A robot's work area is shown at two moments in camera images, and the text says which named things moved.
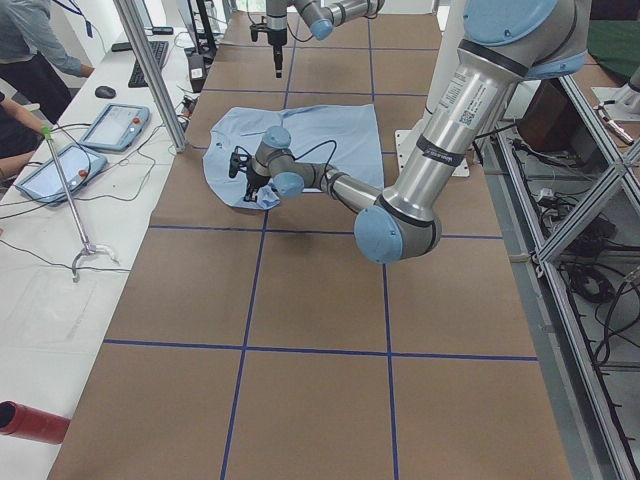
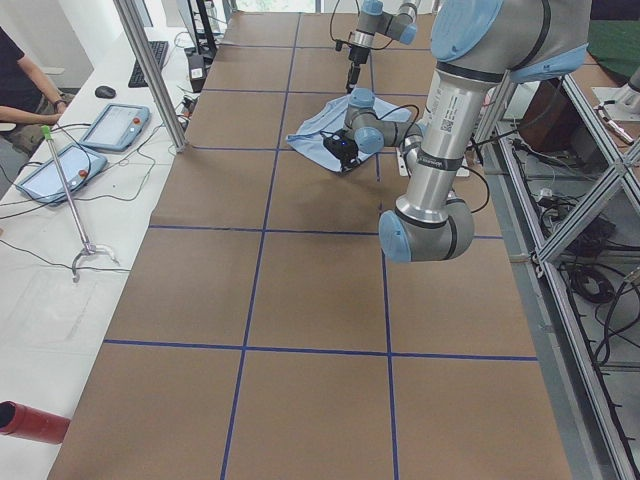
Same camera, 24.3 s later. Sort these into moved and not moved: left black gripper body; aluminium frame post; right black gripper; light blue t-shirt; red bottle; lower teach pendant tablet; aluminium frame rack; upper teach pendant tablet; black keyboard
Moved: left black gripper body; right black gripper; light blue t-shirt
Not moved: aluminium frame rack; lower teach pendant tablet; aluminium frame post; red bottle; upper teach pendant tablet; black keyboard
